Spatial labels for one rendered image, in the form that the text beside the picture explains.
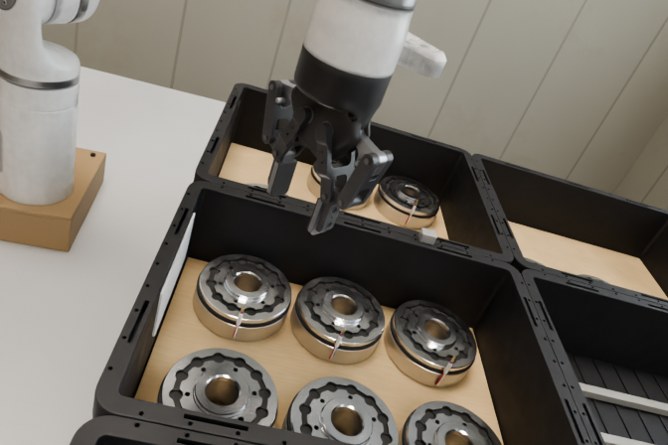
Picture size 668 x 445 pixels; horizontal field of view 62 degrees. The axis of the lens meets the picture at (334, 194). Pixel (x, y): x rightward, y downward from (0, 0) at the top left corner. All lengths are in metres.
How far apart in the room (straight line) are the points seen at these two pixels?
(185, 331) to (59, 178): 0.33
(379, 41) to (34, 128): 0.50
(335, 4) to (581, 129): 2.62
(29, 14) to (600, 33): 2.43
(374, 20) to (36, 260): 0.60
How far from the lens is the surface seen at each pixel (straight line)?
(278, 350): 0.61
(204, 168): 0.65
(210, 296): 0.59
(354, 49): 0.41
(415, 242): 0.65
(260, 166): 0.88
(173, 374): 0.53
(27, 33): 0.73
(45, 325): 0.77
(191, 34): 2.47
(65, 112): 0.79
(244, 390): 0.52
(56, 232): 0.85
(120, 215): 0.94
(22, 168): 0.82
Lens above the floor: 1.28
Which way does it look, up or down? 31 degrees down
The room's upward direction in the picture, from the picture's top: 21 degrees clockwise
